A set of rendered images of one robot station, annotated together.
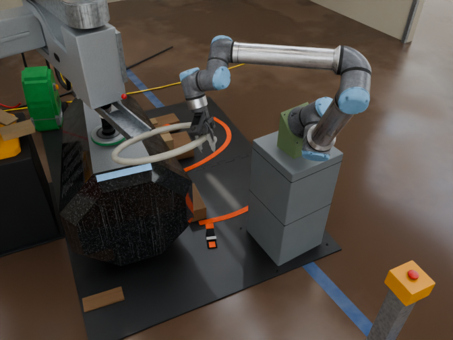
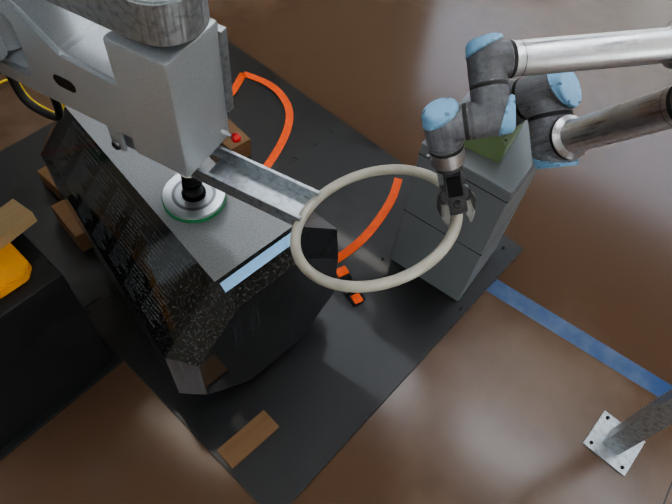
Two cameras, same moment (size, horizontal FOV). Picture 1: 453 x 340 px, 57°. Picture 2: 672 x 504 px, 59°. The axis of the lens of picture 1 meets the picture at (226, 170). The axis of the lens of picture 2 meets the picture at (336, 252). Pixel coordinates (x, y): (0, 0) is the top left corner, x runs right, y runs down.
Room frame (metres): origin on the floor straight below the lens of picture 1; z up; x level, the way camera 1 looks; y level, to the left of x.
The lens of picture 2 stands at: (0.75, 0.86, 2.53)
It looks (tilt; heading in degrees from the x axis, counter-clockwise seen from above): 56 degrees down; 333
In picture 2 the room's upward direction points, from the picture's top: 7 degrees clockwise
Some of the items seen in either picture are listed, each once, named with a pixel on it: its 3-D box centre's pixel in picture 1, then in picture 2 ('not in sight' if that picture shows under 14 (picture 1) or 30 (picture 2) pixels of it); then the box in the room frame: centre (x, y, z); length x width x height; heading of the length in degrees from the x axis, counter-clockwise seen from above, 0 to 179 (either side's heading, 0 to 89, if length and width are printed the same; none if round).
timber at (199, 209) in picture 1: (193, 202); not in sight; (2.34, 0.26, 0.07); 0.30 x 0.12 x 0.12; 22
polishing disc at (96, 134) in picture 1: (108, 132); (194, 194); (2.11, 0.73, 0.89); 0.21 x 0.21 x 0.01
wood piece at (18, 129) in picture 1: (17, 129); (1, 228); (2.23, 1.37, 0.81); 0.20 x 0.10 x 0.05; 124
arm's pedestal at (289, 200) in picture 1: (289, 196); (463, 204); (2.06, -0.43, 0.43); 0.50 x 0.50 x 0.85; 33
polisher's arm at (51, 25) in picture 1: (69, 44); (71, 47); (2.42, 0.97, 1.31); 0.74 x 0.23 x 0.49; 40
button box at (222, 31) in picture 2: (118, 56); (216, 67); (2.12, 0.60, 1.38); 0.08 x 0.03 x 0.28; 40
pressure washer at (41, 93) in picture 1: (38, 84); not in sight; (3.52, 1.80, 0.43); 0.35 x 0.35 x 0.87; 11
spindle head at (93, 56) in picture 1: (89, 61); (151, 84); (2.17, 0.78, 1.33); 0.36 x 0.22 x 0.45; 40
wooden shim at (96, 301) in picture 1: (103, 299); (248, 438); (1.49, 0.77, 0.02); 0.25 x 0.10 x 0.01; 113
